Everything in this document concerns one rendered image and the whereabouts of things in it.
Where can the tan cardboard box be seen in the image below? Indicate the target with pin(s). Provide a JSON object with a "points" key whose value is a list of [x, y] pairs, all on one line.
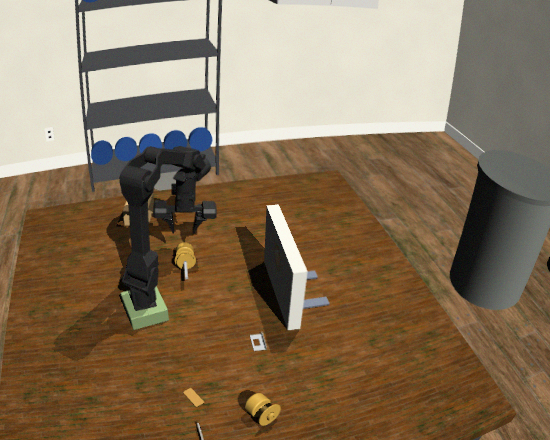
{"points": [[126, 210]]}

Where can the tan flat rectangular plate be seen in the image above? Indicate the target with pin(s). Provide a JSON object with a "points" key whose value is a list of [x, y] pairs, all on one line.
{"points": [[193, 397]]}

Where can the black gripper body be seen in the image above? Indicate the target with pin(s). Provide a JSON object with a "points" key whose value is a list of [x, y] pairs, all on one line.
{"points": [[184, 204]]}

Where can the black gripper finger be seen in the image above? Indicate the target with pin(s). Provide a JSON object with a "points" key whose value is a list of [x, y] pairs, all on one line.
{"points": [[198, 221], [170, 222]]}

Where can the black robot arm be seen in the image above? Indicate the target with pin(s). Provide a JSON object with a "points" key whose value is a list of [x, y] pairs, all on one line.
{"points": [[137, 185]]}

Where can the brass door knob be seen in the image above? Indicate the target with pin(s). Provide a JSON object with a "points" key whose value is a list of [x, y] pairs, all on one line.
{"points": [[258, 404], [184, 259]]}

